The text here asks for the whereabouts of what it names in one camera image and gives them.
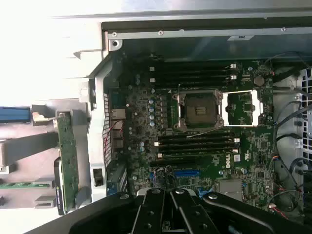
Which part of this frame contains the blue expansion slot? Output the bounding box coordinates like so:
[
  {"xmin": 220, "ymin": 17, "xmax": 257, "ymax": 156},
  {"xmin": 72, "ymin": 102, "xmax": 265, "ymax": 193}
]
[{"xmin": 174, "ymin": 170, "xmax": 201, "ymax": 179}]

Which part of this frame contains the grey chipset heatsink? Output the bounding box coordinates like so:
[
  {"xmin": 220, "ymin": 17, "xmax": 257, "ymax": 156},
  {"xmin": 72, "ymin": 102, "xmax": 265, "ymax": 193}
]
[{"xmin": 218, "ymin": 179, "xmax": 244, "ymax": 201}]

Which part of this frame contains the black expansion slot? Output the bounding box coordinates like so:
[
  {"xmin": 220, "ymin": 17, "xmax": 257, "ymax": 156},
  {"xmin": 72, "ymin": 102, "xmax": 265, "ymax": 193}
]
[{"xmin": 150, "ymin": 158, "xmax": 198, "ymax": 168}]

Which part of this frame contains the black RAM slot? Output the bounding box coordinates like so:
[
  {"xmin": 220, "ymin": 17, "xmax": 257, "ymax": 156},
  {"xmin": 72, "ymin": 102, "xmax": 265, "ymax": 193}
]
[
  {"xmin": 157, "ymin": 134, "xmax": 234, "ymax": 141},
  {"xmin": 150, "ymin": 63, "xmax": 238, "ymax": 71},
  {"xmin": 155, "ymin": 139, "xmax": 241, "ymax": 147},
  {"xmin": 150, "ymin": 75, "xmax": 238, "ymax": 82},
  {"xmin": 156, "ymin": 145, "xmax": 236, "ymax": 153},
  {"xmin": 150, "ymin": 70, "xmax": 238, "ymax": 76},
  {"xmin": 150, "ymin": 81, "xmax": 238, "ymax": 88}
]

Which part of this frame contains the green motherboard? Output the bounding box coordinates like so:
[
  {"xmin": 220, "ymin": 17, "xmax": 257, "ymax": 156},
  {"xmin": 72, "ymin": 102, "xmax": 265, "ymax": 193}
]
[{"xmin": 107, "ymin": 52, "xmax": 280, "ymax": 210}]

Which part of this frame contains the CPU socket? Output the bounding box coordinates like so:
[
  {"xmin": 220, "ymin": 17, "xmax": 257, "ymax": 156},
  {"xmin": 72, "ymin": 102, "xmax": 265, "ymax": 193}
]
[{"xmin": 175, "ymin": 88, "xmax": 225, "ymax": 130}]

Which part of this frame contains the black open PC case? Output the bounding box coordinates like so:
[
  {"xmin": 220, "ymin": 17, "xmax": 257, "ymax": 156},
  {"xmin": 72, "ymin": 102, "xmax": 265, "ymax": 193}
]
[{"xmin": 51, "ymin": 9, "xmax": 312, "ymax": 226}]

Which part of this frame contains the metal socket cover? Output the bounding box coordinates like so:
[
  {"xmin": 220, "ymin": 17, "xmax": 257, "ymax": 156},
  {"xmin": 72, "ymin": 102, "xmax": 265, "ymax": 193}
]
[{"xmin": 220, "ymin": 89, "xmax": 264, "ymax": 127}]

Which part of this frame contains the green bare RAM stick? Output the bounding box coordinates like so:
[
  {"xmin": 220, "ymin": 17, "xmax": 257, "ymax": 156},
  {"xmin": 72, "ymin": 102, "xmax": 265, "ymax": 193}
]
[{"xmin": 0, "ymin": 181, "xmax": 53, "ymax": 190}]

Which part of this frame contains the grey parts rack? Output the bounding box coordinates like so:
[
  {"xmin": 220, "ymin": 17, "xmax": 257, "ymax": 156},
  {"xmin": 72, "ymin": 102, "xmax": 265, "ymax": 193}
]
[{"xmin": 0, "ymin": 103, "xmax": 92, "ymax": 210}]

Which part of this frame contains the hard disk with blue rails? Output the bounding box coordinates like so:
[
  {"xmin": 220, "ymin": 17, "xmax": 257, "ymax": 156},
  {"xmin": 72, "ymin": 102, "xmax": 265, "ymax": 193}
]
[{"xmin": 0, "ymin": 106, "xmax": 30, "ymax": 124}]

